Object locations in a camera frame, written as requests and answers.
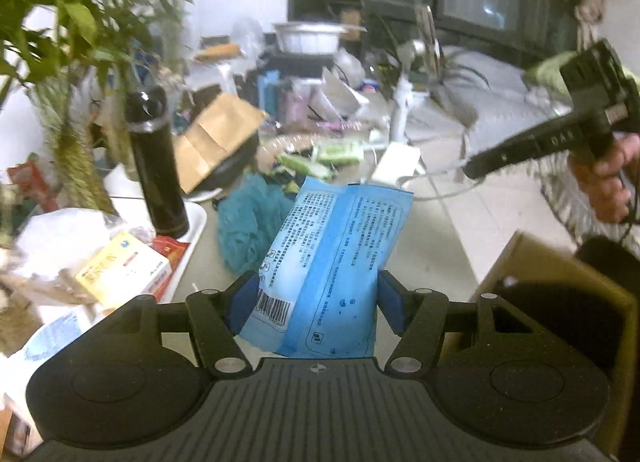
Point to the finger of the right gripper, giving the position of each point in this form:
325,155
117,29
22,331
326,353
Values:
539,141

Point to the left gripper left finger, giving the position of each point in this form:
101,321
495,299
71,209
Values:
216,318

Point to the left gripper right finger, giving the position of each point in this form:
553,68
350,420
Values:
418,318

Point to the blue tissue packet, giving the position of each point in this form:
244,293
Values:
316,295

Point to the teal mesh bath sponge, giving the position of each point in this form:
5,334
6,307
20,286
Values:
249,219

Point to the right hand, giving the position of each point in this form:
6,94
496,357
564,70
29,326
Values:
607,195

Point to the yellow medicine box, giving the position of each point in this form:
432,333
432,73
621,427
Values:
121,270

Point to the white tray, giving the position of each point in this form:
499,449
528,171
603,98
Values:
129,202

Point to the brown cardboard box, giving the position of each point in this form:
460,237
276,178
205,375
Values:
545,359

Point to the white lotion bottle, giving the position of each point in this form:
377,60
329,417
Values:
47,341

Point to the white flat box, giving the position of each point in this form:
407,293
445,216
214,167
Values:
398,161

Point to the green wet wipes pack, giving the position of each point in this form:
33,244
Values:
339,152

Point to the brown paper envelope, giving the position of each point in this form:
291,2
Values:
221,129

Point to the black thermos bottle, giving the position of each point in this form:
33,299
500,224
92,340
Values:
149,128

